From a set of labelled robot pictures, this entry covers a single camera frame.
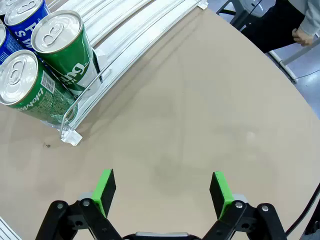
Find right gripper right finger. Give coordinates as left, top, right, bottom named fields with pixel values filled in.
left=201, top=171, right=288, bottom=240

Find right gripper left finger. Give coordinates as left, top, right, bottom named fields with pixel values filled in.
left=34, top=168, right=123, bottom=240

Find person left forearm grey sleeve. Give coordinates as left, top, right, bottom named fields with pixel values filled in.
left=298, top=0, right=320, bottom=38

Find person left hand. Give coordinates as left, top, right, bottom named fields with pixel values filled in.
left=291, top=26, right=315, bottom=47

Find green Chilsung cider can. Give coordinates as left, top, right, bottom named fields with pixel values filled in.
left=0, top=49, right=79, bottom=126
left=30, top=9, right=102, bottom=98

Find clear acrylic can rack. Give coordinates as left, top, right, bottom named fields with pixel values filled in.
left=39, top=0, right=208, bottom=147

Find blue Pocari Sweat can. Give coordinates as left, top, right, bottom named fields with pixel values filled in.
left=4, top=0, right=51, bottom=52
left=0, top=24, right=25, bottom=66

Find person black trousers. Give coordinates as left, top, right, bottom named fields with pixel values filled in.
left=241, top=0, right=307, bottom=54

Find thin black camera cable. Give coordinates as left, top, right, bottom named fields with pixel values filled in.
left=284, top=183, right=320, bottom=237

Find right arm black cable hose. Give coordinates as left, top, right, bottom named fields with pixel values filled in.
left=304, top=209, right=320, bottom=236

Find grey metal frame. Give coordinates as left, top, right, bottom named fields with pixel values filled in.
left=216, top=0, right=253, bottom=32

